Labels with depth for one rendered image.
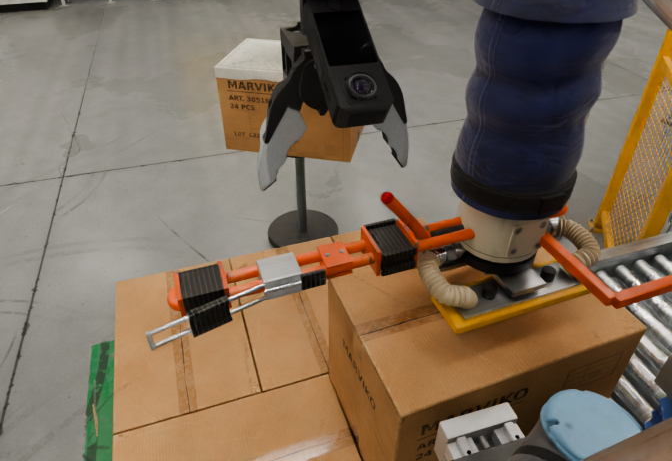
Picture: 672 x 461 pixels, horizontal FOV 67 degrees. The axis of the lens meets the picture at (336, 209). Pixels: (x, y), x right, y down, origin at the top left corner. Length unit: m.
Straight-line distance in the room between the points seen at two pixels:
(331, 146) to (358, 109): 1.90
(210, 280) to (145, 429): 0.73
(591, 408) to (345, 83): 0.49
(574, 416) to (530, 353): 0.49
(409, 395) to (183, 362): 0.81
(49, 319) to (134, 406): 1.24
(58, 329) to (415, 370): 1.94
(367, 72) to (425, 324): 0.83
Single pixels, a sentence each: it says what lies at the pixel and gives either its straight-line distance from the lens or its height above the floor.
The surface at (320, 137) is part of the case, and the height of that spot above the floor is 0.73.
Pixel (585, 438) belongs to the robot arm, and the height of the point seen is 1.27.
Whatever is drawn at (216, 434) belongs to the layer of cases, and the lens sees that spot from 1.48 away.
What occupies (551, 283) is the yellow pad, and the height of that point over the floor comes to 1.07.
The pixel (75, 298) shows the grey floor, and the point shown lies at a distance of 2.80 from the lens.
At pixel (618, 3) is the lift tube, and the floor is 1.62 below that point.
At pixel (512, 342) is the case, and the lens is 1.16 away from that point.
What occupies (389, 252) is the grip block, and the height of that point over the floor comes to 1.20.
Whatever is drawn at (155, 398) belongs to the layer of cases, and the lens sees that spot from 1.58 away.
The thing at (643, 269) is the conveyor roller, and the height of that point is 0.54.
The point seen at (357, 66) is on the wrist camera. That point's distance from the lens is 0.40.
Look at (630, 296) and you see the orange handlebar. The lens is 0.98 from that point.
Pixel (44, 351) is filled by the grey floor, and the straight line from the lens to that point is 2.62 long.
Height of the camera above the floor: 1.80
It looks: 36 degrees down
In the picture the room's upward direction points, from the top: straight up
